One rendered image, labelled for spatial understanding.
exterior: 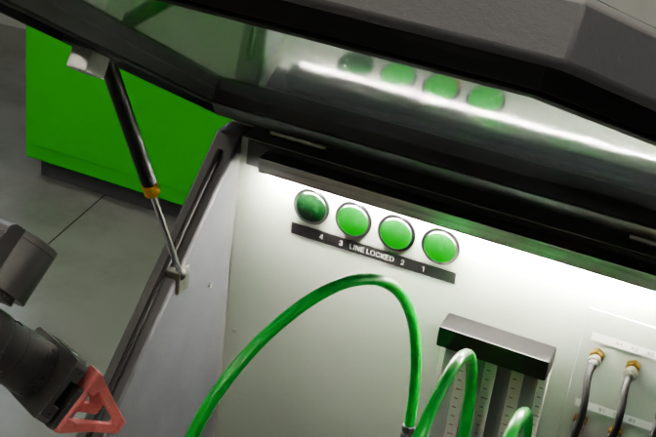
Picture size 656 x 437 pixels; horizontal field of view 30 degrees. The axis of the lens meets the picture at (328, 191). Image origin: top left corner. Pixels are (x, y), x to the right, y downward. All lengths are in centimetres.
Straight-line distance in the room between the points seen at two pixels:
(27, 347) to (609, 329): 72
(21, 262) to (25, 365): 10
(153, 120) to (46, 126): 46
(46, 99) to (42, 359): 335
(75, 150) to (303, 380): 284
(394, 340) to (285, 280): 17
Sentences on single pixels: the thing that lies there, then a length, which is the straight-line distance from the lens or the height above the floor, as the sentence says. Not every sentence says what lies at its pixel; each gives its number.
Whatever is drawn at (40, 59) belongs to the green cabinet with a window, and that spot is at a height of 48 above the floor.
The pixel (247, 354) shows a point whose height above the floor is 139.
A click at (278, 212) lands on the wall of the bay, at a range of 163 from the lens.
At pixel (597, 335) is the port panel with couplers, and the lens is 154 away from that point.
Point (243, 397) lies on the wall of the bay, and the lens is 181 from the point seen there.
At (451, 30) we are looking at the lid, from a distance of 58.
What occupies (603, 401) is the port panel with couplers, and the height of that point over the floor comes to 124.
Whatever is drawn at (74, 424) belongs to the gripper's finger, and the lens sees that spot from 119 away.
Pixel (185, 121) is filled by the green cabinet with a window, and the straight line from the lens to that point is 418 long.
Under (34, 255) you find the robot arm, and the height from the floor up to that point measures 154.
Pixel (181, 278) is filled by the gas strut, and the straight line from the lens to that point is 156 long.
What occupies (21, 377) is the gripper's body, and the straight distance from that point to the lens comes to 117.
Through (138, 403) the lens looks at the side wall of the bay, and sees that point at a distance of 158.
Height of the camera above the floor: 212
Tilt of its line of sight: 27 degrees down
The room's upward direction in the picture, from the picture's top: 7 degrees clockwise
